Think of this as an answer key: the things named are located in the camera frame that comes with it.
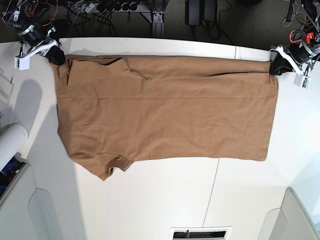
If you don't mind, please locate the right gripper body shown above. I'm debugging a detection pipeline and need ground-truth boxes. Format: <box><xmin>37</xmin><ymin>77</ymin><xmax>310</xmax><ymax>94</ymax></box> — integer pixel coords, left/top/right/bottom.
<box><xmin>16</xmin><ymin>24</ymin><xmax>62</xmax><ymax>58</ymax></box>

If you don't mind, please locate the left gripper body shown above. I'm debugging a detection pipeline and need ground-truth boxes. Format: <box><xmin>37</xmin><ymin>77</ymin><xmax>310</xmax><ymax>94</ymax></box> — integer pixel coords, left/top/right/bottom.
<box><xmin>270</xmin><ymin>41</ymin><xmax>320</xmax><ymax>75</ymax></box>

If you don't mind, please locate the brown t-shirt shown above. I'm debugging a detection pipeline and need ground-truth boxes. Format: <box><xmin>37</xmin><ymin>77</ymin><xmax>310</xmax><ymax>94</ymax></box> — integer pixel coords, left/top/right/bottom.
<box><xmin>52</xmin><ymin>55</ymin><xmax>279</xmax><ymax>180</ymax></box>

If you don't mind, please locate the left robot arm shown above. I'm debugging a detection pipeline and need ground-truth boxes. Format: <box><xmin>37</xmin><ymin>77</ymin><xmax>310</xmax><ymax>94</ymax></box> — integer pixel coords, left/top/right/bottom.
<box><xmin>269</xmin><ymin>0</ymin><xmax>320</xmax><ymax>76</ymax></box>

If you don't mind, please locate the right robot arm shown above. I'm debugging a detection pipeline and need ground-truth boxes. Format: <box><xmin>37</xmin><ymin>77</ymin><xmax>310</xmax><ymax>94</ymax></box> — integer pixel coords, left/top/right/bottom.
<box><xmin>2</xmin><ymin>0</ymin><xmax>65</xmax><ymax>71</ymax></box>

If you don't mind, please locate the clear plastic container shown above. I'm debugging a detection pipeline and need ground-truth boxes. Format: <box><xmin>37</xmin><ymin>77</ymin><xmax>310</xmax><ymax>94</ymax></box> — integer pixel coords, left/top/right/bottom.
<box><xmin>0</xmin><ymin>68</ymin><xmax>14</xmax><ymax>126</ymax></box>

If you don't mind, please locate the black power adapter right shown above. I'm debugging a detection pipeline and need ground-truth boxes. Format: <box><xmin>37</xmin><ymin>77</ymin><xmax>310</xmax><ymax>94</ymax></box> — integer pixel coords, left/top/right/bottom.
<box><xmin>203</xmin><ymin>0</ymin><xmax>218</xmax><ymax>22</ymax></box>

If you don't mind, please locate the black power adapter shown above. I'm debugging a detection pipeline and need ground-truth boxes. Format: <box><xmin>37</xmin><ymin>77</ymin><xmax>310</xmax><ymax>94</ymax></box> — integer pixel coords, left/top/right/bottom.
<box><xmin>185</xmin><ymin>0</ymin><xmax>201</xmax><ymax>26</ymax></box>
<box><xmin>203</xmin><ymin>0</ymin><xmax>218</xmax><ymax>22</ymax></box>

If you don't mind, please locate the white cylinder roll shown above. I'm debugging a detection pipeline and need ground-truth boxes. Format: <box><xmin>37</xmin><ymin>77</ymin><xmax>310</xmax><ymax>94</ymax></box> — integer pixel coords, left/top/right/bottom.
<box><xmin>0</xmin><ymin>123</ymin><xmax>29</xmax><ymax>171</ymax></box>

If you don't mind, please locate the black power adapter left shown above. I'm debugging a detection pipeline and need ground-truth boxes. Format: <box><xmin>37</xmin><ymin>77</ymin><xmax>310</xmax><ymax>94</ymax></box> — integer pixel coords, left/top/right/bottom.
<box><xmin>185</xmin><ymin>0</ymin><xmax>201</xmax><ymax>26</ymax></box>

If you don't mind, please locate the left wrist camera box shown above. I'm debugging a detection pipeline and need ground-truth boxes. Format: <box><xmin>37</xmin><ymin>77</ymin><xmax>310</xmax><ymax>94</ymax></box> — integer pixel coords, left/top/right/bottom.
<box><xmin>294</xmin><ymin>75</ymin><xmax>312</xmax><ymax>89</ymax></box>

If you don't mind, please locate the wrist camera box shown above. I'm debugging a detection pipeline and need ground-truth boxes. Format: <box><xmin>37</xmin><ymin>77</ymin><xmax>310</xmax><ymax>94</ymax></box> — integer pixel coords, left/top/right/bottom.
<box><xmin>294</xmin><ymin>75</ymin><xmax>312</xmax><ymax>89</ymax></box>
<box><xmin>14</xmin><ymin>56</ymin><xmax>30</xmax><ymax>71</ymax></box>

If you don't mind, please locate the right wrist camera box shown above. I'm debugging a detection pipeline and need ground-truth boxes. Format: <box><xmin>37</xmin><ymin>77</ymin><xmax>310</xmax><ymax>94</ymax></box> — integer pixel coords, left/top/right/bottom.
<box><xmin>14</xmin><ymin>56</ymin><xmax>30</xmax><ymax>71</ymax></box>

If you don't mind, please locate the aluminium frame post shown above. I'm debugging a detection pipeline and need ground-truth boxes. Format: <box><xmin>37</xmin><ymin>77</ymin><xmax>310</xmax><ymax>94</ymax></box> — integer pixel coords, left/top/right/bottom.
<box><xmin>141</xmin><ymin>0</ymin><xmax>169</xmax><ymax>39</ymax></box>

